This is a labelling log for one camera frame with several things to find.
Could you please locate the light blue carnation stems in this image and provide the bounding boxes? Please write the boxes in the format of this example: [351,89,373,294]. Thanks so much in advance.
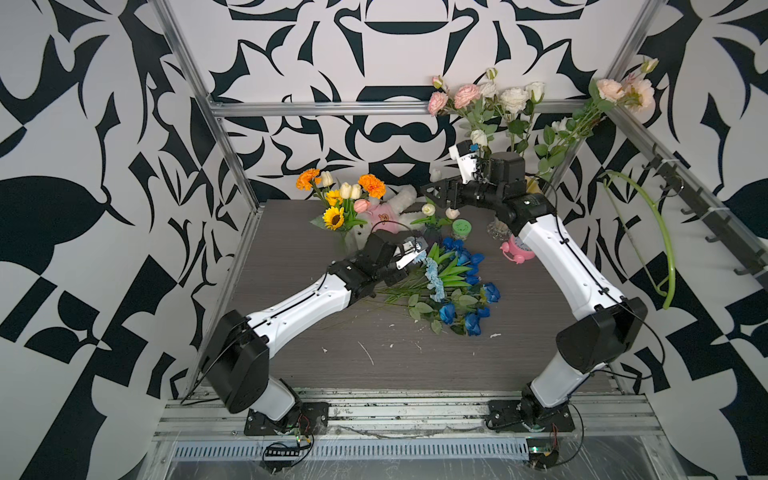
[414,251,447,303]

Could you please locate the picked blue tulip bunch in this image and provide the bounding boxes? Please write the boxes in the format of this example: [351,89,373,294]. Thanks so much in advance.
[395,238,484,286]

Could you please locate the corner blue rose stem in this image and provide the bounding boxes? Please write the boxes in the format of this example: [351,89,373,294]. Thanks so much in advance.
[407,294,457,325]

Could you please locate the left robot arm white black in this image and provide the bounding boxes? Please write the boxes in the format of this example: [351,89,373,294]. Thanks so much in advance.
[200,231,428,423]

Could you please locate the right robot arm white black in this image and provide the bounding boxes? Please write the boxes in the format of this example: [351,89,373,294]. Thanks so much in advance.
[422,142,648,431]

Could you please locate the dark purple glass vase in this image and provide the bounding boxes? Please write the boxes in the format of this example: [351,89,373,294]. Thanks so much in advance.
[423,224,442,244]

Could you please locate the clear glass vase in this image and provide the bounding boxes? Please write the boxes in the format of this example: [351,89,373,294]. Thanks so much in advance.
[335,226,367,258]

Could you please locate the blue white tulip bunch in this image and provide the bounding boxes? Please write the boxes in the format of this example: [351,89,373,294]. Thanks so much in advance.
[410,200,460,229]

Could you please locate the small green cup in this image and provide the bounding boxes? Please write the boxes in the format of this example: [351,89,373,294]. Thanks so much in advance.
[451,219,472,241]

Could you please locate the white plush toy pink shirt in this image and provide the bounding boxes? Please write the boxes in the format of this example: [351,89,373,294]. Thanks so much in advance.
[350,185,425,249]

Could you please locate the blue orange mixed bouquet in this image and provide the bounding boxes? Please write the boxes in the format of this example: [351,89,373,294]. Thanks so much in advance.
[296,168,387,233]

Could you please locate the pink alarm clock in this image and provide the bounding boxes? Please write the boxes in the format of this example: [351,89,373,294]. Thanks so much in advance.
[500,235,535,265]

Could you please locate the pink rose stem left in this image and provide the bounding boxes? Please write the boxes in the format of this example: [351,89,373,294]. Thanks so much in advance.
[427,77,504,159]

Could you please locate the pink rose stem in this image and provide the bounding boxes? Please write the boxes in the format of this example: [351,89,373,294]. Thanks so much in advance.
[427,77,504,159]
[535,58,659,180]

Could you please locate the white rose stems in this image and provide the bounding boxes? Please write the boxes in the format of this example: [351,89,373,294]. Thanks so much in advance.
[472,67,547,156]

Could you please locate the pink rose stem right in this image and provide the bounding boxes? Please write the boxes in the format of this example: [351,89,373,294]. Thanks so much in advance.
[535,58,659,180]

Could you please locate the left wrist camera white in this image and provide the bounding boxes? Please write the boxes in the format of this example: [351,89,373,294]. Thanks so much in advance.
[394,236,428,270]

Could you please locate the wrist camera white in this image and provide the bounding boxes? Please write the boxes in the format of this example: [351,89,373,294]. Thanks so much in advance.
[449,140,479,184]
[394,236,428,270]

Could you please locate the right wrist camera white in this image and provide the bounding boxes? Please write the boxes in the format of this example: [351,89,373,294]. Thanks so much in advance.
[449,140,479,184]

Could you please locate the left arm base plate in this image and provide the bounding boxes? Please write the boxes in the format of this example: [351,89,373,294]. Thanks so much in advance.
[244,401,330,436]

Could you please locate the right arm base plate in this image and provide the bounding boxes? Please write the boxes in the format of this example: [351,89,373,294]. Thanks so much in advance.
[485,397,575,433]

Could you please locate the left controller board with wires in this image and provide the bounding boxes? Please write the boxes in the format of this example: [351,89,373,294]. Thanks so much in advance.
[261,435,315,474]

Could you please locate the controller board with wires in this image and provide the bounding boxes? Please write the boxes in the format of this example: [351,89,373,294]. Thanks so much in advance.
[527,424,585,471]
[261,435,315,474]

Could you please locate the black hook rail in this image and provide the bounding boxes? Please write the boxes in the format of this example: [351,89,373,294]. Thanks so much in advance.
[644,143,767,289]

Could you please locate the right controller board with wires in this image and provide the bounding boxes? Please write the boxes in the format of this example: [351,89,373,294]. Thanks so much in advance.
[527,424,585,471]

